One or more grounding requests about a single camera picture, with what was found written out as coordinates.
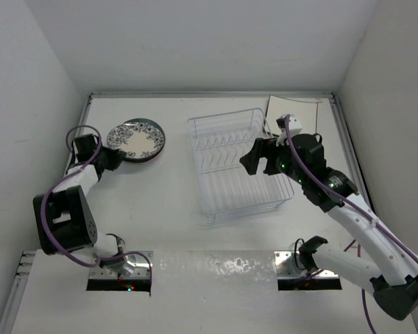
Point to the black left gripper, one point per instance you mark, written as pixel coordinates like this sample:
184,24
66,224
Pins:
115,154

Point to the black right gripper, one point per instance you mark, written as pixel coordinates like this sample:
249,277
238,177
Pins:
265,147

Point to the dark red round plate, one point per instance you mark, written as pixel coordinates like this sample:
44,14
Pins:
156,139

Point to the black white speckled plate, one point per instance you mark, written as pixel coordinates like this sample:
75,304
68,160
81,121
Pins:
134,141

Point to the square grey plate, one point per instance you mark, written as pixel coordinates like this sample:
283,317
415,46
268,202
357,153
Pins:
305,112

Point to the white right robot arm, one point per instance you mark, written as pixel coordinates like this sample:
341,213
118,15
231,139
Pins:
391,273

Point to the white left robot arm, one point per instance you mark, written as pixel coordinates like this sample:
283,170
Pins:
64,220

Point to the white wire dish rack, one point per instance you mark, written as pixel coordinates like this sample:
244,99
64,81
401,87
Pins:
227,191

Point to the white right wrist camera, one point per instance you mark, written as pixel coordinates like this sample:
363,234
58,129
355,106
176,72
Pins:
289,125

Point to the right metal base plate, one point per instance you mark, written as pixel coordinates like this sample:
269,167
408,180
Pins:
288,267

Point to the metal base plate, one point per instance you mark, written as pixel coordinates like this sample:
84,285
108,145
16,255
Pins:
130,267
288,267

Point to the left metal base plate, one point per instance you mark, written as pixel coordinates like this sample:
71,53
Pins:
130,267

